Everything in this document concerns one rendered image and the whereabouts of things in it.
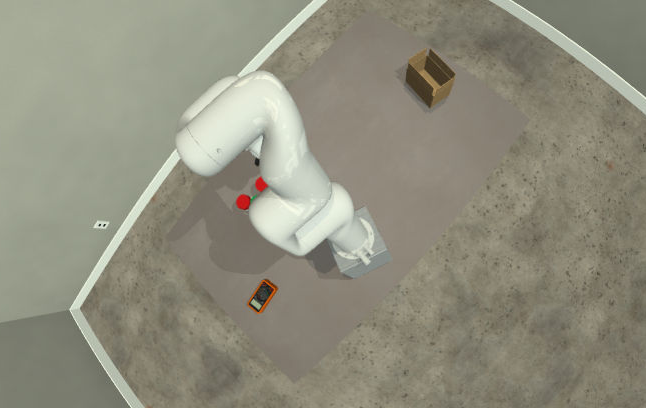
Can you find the open brown cardboard box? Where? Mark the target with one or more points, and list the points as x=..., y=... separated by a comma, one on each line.
x=432, y=71

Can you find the orange digital multimeter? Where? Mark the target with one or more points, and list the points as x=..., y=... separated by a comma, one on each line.
x=262, y=296

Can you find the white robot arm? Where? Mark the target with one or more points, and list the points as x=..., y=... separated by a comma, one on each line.
x=257, y=113

